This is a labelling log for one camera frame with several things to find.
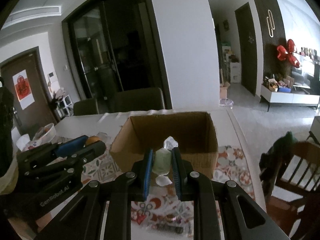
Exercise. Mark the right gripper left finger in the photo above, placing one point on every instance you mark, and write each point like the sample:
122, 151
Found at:
103, 211

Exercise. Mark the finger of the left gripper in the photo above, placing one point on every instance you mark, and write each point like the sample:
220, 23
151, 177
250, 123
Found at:
71, 147

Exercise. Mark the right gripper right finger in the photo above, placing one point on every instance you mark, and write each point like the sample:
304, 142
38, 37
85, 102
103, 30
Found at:
221, 210

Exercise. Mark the round brown pastry packet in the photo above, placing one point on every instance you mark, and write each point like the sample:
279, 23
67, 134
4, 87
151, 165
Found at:
92, 140

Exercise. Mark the green candy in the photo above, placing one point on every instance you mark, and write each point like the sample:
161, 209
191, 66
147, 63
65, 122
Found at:
162, 162

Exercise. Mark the white plastic basket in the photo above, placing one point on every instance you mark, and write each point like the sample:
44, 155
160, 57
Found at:
46, 134

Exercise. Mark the floral tissue box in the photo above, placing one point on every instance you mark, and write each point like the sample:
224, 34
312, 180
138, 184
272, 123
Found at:
24, 143

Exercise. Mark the dark chair far left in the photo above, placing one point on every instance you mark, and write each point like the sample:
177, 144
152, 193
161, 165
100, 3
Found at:
86, 107

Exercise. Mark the dark chair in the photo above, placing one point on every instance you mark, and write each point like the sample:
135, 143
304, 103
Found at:
86, 107
139, 100

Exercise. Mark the dark candy bar wrapper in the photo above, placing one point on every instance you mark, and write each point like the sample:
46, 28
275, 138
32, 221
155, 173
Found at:
168, 228

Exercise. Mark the brown entrance door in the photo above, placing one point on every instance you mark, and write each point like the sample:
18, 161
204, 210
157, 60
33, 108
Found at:
38, 114

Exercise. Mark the patterned table runner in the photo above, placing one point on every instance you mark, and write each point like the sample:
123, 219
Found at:
162, 205

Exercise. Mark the dark garment on chair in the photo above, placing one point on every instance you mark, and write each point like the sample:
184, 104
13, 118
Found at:
279, 153

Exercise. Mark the brown cardboard box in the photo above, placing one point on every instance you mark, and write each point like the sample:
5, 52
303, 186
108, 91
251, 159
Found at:
193, 131

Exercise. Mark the red fu poster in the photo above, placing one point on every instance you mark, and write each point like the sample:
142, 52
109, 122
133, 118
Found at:
23, 89

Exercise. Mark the dark chair far right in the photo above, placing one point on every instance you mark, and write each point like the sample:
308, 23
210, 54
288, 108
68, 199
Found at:
139, 100

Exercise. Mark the brown wooden chair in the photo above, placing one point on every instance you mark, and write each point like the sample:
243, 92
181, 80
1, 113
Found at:
291, 188

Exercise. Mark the dark glass sliding door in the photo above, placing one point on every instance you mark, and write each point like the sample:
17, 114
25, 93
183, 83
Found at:
113, 47

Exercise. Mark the white tv cabinet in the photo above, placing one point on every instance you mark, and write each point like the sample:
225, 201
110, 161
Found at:
280, 98

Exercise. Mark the red foil balloon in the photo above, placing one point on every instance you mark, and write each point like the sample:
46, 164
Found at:
287, 53

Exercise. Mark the dark hallway door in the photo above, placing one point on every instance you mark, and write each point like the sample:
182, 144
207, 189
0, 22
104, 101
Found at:
248, 47

